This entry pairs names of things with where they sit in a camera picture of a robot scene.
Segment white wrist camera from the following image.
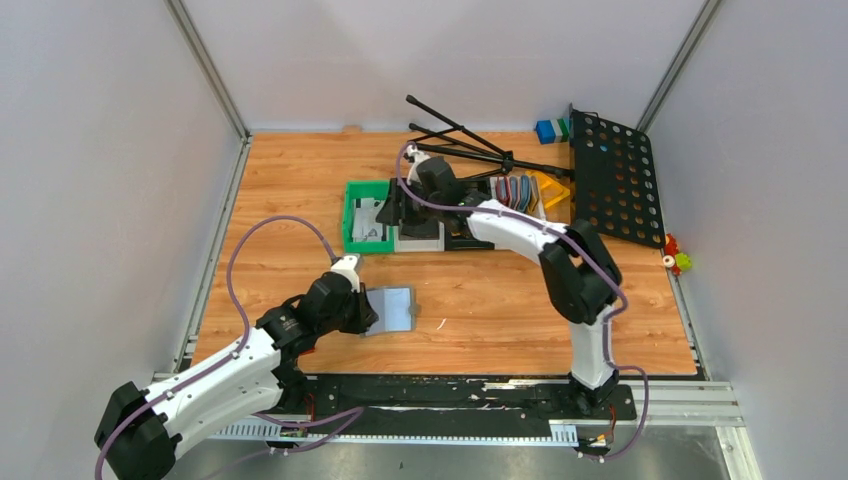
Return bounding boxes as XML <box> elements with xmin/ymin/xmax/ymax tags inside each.
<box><xmin>330</xmin><ymin>253</ymin><xmax>362</xmax><ymax>292</ymax></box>
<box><xmin>404</xmin><ymin>146</ymin><xmax>431</xmax><ymax>185</ymax></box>

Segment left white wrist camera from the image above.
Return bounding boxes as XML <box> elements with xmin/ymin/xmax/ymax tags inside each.
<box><xmin>330</xmin><ymin>253</ymin><xmax>362</xmax><ymax>292</ymax></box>

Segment white cards in green bin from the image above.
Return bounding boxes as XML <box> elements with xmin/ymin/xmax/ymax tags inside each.
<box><xmin>351</xmin><ymin>198</ymin><xmax>388</xmax><ymax>243</ymax></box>

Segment yellow triangle frame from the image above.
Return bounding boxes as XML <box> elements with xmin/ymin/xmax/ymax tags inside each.
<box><xmin>528</xmin><ymin>171</ymin><xmax>571</xmax><ymax>211</ymax></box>

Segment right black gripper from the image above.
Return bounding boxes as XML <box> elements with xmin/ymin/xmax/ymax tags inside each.
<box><xmin>378</xmin><ymin>178</ymin><xmax>444</xmax><ymax>227</ymax></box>

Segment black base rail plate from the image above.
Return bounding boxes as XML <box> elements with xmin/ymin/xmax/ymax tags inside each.
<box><xmin>211</xmin><ymin>372</ymin><xmax>654</xmax><ymax>448</ymax></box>

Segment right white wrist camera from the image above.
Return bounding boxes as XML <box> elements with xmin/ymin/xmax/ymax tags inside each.
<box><xmin>404</xmin><ymin>146</ymin><xmax>431</xmax><ymax>185</ymax></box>

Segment white bin with wallets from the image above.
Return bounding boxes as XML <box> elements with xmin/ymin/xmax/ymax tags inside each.
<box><xmin>475</xmin><ymin>174</ymin><xmax>556</xmax><ymax>262</ymax></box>

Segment small colourful toy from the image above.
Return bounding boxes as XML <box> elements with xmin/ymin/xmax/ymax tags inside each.
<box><xmin>662</xmin><ymin>234</ymin><xmax>693</xmax><ymax>276</ymax></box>

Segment grey card holder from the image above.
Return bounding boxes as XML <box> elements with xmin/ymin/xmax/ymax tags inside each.
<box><xmin>362</xmin><ymin>286</ymin><xmax>420</xmax><ymax>338</ymax></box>

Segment blue green toy blocks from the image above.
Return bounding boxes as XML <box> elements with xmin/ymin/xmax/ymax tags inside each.
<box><xmin>534</xmin><ymin>118</ymin><xmax>571</xmax><ymax>145</ymax></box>

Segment green plastic bin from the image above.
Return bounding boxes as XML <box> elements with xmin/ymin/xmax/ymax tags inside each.
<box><xmin>342</xmin><ymin>181</ymin><xmax>395</xmax><ymax>254</ymax></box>

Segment white plastic bin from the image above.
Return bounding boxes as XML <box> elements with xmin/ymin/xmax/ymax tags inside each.
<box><xmin>394</xmin><ymin>223</ymin><xmax>444</xmax><ymax>252</ymax></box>

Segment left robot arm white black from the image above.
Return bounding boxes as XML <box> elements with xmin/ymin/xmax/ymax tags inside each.
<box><xmin>94</xmin><ymin>272</ymin><xmax>378</xmax><ymax>479</ymax></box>

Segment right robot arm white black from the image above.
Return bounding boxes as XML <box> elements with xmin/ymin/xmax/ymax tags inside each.
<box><xmin>377</xmin><ymin>145</ymin><xmax>622</xmax><ymax>418</ymax></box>

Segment black music stand tripod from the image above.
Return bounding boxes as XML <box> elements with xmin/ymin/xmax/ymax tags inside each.
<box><xmin>405</xmin><ymin>94</ymin><xmax>575</xmax><ymax>180</ymax></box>

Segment black perforated stand plate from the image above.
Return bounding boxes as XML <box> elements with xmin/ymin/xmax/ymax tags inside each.
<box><xmin>569</xmin><ymin>109</ymin><xmax>666</xmax><ymax>249</ymax></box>

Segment white silver credit card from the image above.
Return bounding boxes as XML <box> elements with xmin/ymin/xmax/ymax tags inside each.
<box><xmin>351</xmin><ymin>209</ymin><xmax>387</xmax><ymax>243</ymax></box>

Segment black plastic bin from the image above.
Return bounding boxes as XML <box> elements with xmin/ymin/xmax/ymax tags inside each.
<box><xmin>442</xmin><ymin>178</ymin><xmax>495</xmax><ymax>251</ymax></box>

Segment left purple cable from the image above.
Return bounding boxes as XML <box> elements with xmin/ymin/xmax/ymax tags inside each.
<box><xmin>93</xmin><ymin>215</ymin><xmax>340</xmax><ymax>480</ymax></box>

